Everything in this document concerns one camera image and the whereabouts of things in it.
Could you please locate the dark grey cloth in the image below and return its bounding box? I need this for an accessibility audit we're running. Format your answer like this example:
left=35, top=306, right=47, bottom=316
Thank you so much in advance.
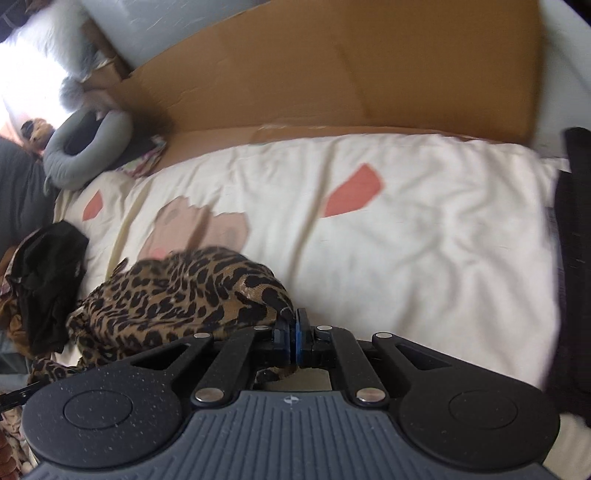
left=0, top=138, right=58, bottom=250

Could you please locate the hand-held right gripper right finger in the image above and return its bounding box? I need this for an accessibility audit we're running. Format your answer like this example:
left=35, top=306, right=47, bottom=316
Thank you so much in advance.
left=295, top=308, right=445, bottom=407

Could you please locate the black garment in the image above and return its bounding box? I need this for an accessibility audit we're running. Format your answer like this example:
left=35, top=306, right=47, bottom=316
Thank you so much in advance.
left=7, top=220, right=89, bottom=354

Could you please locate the brown plush toy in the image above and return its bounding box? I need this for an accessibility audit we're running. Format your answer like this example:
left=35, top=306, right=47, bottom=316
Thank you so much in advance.
left=21, top=117, right=58, bottom=153

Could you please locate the white pillow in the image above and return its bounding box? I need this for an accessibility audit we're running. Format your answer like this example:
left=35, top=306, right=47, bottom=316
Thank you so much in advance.
left=0, top=0, right=100, bottom=121

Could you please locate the white printed blanket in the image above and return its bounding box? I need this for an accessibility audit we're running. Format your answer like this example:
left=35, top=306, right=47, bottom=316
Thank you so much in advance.
left=9, top=134, right=575, bottom=467

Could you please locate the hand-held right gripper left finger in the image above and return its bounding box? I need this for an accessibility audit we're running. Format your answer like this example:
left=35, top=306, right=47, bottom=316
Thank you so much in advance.
left=130, top=310, right=295, bottom=408

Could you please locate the brown cloth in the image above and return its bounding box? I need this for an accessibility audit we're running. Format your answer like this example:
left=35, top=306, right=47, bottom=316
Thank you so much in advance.
left=0, top=244, right=29, bottom=342

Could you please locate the grey neck pillow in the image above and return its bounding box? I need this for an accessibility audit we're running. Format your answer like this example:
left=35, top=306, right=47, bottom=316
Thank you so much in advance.
left=42, top=110, right=134, bottom=191

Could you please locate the leopard print skirt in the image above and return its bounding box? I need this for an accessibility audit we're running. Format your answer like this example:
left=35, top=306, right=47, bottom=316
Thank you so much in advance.
left=28, top=247, right=296, bottom=384

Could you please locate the brown cardboard sheet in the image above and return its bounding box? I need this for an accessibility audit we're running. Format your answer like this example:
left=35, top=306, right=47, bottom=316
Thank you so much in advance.
left=83, top=0, right=550, bottom=171

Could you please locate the floral cloth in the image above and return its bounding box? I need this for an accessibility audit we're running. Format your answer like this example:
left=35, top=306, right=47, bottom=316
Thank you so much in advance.
left=115, top=136, right=169, bottom=178

